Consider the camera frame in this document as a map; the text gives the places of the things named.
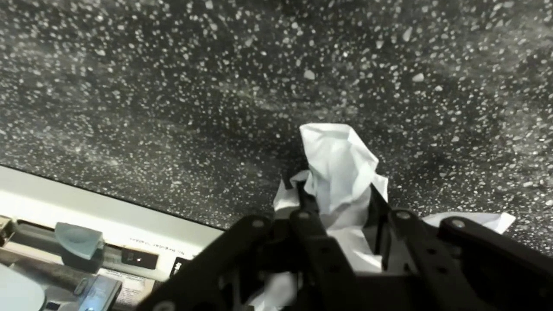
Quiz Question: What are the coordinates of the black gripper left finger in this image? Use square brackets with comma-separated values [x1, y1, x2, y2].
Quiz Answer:
[137, 187, 370, 311]

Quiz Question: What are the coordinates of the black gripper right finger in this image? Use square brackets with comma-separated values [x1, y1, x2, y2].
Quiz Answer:
[368, 187, 553, 311]

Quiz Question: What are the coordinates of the white paper ball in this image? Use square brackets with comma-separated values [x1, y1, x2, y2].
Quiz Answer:
[247, 122, 517, 311]

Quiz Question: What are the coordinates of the white office printer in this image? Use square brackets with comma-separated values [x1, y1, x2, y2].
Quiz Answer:
[0, 165, 227, 311]

